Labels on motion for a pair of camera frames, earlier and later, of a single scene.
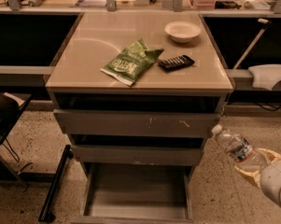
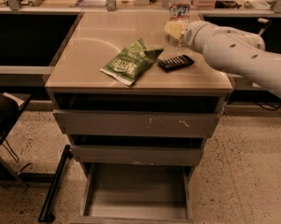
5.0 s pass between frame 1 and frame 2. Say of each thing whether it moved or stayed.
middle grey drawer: stayed
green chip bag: stayed
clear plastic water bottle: moved
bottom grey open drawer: stayed
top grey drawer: stayed
